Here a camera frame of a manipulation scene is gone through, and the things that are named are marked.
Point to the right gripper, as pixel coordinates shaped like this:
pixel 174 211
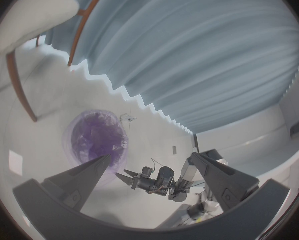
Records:
pixel 144 182

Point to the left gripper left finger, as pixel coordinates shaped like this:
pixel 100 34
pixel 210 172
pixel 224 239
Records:
pixel 82 181

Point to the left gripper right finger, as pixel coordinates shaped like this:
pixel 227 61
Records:
pixel 222 181

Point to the white printed wrapper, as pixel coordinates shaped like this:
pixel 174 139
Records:
pixel 128 117

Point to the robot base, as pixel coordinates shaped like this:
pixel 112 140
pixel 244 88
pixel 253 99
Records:
pixel 210 205

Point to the white trash bin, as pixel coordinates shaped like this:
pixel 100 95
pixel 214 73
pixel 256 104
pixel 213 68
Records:
pixel 67 144

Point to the pale blue curtain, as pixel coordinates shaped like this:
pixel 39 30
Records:
pixel 189 46

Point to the white cushioned wooden chair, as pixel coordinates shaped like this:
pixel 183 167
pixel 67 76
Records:
pixel 32 16

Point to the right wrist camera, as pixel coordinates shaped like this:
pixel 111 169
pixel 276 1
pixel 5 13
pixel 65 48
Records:
pixel 148 171

